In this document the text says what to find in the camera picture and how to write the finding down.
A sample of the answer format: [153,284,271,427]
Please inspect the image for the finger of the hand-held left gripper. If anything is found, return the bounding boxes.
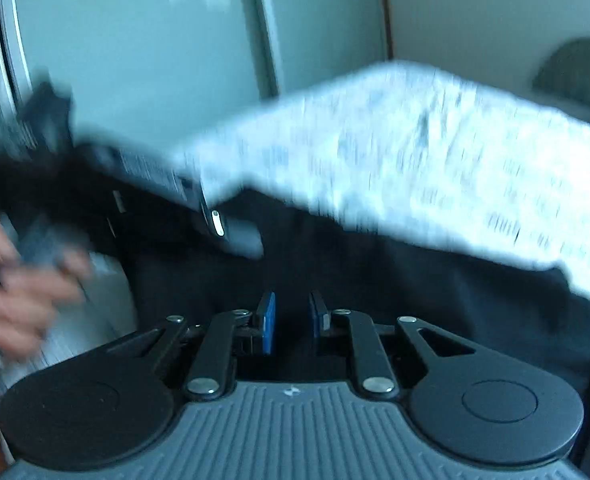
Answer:
[223,219,266,262]

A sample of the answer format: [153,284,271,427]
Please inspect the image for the black pants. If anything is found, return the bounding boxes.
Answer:
[95,185,590,480]

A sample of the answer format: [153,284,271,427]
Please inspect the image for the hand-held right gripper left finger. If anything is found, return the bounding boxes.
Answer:
[105,291,276,401]

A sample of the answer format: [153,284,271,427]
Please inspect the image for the person's left hand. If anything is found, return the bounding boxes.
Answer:
[0,216,94,362]

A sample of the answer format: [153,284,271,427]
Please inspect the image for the white printed blanket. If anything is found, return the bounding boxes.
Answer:
[40,60,590,361]

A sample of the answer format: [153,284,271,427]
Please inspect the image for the grey-green scalloped headboard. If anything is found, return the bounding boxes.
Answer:
[532,37,590,133]

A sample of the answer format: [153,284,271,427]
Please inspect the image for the pale green sliding wardrobe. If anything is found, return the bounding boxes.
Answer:
[0,0,393,221]

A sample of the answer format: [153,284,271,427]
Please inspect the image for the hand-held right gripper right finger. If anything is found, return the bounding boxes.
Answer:
[309,290,480,400]

